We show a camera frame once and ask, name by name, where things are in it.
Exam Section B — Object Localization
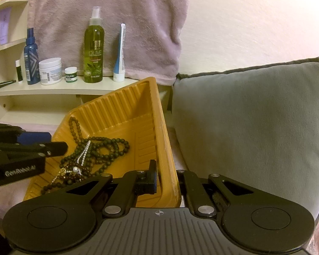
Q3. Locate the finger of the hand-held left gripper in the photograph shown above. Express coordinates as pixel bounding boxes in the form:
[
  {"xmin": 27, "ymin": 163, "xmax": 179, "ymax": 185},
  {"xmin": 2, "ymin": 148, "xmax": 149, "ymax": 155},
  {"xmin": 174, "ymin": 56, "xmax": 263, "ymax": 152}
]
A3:
[
  {"xmin": 0, "ymin": 122, "xmax": 53, "ymax": 145},
  {"xmin": 0, "ymin": 141, "xmax": 69, "ymax": 165}
]

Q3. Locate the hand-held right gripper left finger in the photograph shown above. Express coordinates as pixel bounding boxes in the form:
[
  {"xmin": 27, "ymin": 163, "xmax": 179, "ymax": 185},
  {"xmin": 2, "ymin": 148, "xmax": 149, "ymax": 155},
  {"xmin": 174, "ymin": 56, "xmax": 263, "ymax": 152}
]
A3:
[{"xmin": 43, "ymin": 160, "xmax": 158, "ymax": 217}]

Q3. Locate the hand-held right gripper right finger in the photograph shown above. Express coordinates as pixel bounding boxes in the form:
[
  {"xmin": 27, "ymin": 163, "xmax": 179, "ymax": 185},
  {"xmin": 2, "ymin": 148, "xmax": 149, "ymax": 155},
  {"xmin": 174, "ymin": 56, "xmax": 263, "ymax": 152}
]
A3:
[{"xmin": 175, "ymin": 169, "xmax": 256, "ymax": 216}]

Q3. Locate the white pearl necklace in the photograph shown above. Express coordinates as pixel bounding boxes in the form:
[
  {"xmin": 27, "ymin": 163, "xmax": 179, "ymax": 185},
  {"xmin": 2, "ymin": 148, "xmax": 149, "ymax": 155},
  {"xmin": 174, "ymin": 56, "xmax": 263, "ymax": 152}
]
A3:
[{"xmin": 51, "ymin": 140, "xmax": 93, "ymax": 184}]

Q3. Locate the dark red bead bracelet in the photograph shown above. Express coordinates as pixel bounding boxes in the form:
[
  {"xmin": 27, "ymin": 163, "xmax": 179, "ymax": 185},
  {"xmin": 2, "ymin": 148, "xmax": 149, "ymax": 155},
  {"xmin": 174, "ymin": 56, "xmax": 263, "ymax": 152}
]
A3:
[{"xmin": 59, "ymin": 170, "xmax": 89, "ymax": 187}]

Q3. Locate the dark green bead necklace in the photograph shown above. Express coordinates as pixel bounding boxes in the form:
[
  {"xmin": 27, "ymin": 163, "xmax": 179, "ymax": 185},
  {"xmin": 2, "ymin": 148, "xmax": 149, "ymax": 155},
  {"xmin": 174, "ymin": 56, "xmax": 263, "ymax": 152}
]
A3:
[{"xmin": 42, "ymin": 136, "xmax": 131, "ymax": 194}]

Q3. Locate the yellow ribbed plastic tray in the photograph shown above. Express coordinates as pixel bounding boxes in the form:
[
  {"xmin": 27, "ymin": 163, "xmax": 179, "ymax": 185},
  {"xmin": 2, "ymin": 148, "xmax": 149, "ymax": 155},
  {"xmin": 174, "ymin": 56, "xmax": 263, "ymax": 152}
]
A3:
[{"xmin": 23, "ymin": 77, "xmax": 182, "ymax": 208}]

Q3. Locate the pink bed blanket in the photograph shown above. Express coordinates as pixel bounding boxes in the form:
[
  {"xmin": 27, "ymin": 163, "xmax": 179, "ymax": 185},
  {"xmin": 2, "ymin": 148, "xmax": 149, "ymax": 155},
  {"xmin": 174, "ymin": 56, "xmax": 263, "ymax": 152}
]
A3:
[{"xmin": 0, "ymin": 122, "xmax": 61, "ymax": 229}]

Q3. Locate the cream wooden shelf unit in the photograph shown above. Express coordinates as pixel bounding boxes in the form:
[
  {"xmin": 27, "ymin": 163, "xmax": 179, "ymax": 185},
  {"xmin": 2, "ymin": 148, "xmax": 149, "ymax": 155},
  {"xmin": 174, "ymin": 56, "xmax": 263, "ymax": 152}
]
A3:
[{"xmin": 0, "ymin": 0, "xmax": 173, "ymax": 126}]

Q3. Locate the black tube with white cap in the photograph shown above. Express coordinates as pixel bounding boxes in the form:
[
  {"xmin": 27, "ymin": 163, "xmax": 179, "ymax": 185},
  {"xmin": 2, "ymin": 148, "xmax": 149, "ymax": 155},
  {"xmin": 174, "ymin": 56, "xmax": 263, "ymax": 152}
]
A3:
[{"xmin": 0, "ymin": 80, "xmax": 17, "ymax": 90}]

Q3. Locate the white cream jar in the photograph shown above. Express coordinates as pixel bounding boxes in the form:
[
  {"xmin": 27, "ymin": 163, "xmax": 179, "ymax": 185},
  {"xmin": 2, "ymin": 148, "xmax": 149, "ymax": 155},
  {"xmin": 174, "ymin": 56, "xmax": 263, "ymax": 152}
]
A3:
[{"xmin": 39, "ymin": 58, "xmax": 63, "ymax": 86}]

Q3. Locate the small white black stick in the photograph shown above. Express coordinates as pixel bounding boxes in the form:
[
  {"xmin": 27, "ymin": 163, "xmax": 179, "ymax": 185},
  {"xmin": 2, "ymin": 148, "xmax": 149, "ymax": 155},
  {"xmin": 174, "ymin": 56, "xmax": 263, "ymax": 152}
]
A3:
[{"xmin": 15, "ymin": 60, "xmax": 23, "ymax": 82}]

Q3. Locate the small green jar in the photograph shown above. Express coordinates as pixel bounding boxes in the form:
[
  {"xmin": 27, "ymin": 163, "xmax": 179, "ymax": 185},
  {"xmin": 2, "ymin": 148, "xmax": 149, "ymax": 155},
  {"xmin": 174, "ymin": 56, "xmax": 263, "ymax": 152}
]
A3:
[{"xmin": 64, "ymin": 67, "xmax": 78, "ymax": 84}]

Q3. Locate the grey green pillow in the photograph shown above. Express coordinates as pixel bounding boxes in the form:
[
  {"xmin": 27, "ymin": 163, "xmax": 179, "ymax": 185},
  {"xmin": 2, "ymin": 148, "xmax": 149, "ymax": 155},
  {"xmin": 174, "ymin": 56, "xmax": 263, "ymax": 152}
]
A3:
[{"xmin": 171, "ymin": 51, "xmax": 319, "ymax": 220}]

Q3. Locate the blue spray bottle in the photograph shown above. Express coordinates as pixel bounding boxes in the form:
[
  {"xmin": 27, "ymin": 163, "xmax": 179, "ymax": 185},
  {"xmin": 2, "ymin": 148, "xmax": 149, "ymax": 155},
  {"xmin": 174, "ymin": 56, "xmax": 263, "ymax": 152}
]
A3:
[{"xmin": 23, "ymin": 28, "xmax": 40, "ymax": 86}]

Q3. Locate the green spray bottle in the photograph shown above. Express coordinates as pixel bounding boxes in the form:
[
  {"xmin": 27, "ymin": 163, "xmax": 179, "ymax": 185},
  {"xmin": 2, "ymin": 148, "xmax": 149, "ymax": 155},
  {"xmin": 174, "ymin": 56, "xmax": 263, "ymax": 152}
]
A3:
[{"xmin": 83, "ymin": 6, "xmax": 105, "ymax": 84}]

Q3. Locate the blue and white tube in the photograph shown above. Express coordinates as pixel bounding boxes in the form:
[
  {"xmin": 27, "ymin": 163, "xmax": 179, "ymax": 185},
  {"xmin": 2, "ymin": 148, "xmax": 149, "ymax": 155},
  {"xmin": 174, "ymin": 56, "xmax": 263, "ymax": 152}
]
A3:
[{"xmin": 113, "ymin": 23, "xmax": 126, "ymax": 82}]

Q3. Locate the purple tube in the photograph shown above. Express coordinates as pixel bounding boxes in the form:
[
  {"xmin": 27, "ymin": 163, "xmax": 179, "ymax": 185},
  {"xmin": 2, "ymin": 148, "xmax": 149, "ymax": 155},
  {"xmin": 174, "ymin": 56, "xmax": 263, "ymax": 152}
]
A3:
[{"xmin": 0, "ymin": 7, "xmax": 13, "ymax": 45}]

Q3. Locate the pink hanging towel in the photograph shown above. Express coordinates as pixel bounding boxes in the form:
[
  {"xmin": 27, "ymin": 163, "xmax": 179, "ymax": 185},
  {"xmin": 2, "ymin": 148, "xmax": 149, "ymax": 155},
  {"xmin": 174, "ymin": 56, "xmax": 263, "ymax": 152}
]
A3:
[{"xmin": 27, "ymin": 0, "xmax": 194, "ymax": 86}]

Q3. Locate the brown bead necklace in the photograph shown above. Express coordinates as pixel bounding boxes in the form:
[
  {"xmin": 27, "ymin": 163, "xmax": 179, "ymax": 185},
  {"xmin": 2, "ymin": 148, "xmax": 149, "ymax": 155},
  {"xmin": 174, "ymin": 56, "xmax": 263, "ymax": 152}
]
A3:
[{"xmin": 68, "ymin": 116, "xmax": 83, "ymax": 149}]

